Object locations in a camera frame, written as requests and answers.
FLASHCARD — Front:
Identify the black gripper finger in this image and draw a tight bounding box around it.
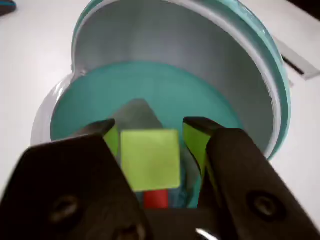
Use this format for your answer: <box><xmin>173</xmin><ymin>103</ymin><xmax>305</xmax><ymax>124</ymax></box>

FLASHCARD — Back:
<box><xmin>0</xmin><ymin>118</ymin><xmax>153</xmax><ymax>240</ymax></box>
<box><xmin>182</xmin><ymin>116</ymin><xmax>320</xmax><ymax>240</ymax></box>

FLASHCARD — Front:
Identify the wide silver cable grommet plate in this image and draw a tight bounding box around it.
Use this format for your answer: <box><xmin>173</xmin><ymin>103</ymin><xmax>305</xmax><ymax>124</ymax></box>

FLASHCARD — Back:
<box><xmin>273</xmin><ymin>38</ymin><xmax>320</xmax><ymax>81</ymax></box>

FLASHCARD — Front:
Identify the red lego block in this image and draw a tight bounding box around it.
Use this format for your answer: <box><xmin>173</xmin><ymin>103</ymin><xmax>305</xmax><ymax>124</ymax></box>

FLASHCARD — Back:
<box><xmin>142</xmin><ymin>189</ymin><xmax>169</xmax><ymax>209</ymax></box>

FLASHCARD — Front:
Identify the green lego block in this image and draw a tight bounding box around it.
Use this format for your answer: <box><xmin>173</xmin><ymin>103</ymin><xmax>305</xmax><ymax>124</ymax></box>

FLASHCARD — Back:
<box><xmin>120</xmin><ymin>129</ymin><xmax>181</xmax><ymax>193</ymax></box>

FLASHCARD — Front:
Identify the teal whale-shaped bin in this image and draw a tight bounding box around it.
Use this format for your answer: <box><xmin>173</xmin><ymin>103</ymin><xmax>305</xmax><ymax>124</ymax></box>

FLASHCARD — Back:
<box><xmin>29</xmin><ymin>0</ymin><xmax>292</xmax><ymax>210</ymax></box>

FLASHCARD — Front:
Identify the dark object with blue edge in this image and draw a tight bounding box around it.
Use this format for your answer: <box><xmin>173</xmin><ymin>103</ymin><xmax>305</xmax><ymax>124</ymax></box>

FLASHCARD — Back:
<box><xmin>0</xmin><ymin>0</ymin><xmax>18</xmax><ymax>16</ymax></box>

